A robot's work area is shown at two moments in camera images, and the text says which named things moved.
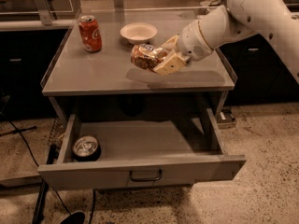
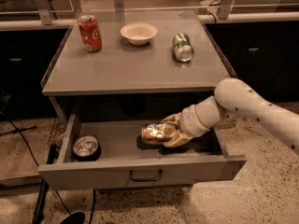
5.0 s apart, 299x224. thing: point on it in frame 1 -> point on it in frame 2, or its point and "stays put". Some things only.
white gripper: (191, 41) -> (188, 121)
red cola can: (91, 34) stays put
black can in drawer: (86, 148) stays put
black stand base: (77, 217) stays put
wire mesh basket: (56, 133) stays put
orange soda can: (147, 56) -> (156, 133)
